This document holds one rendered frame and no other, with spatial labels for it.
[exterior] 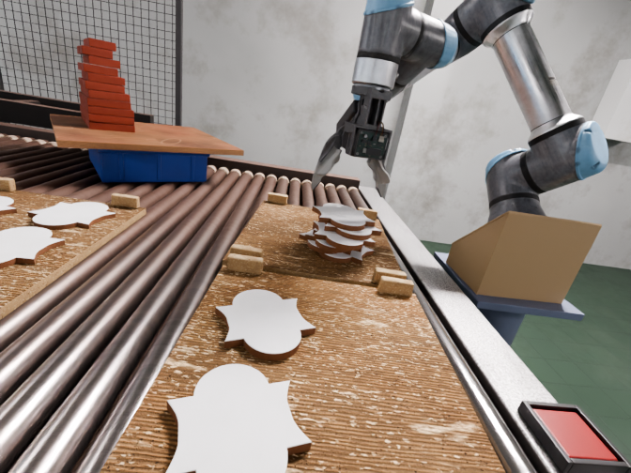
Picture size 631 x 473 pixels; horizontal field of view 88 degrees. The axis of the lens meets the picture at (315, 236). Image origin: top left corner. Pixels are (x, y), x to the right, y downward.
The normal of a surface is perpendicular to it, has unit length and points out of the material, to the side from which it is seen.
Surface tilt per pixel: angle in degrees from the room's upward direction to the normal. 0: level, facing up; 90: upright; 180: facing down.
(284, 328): 0
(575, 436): 0
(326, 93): 90
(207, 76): 90
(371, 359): 0
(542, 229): 90
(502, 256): 90
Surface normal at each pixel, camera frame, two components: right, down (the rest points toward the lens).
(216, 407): 0.16, -0.91
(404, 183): 0.04, 0.38
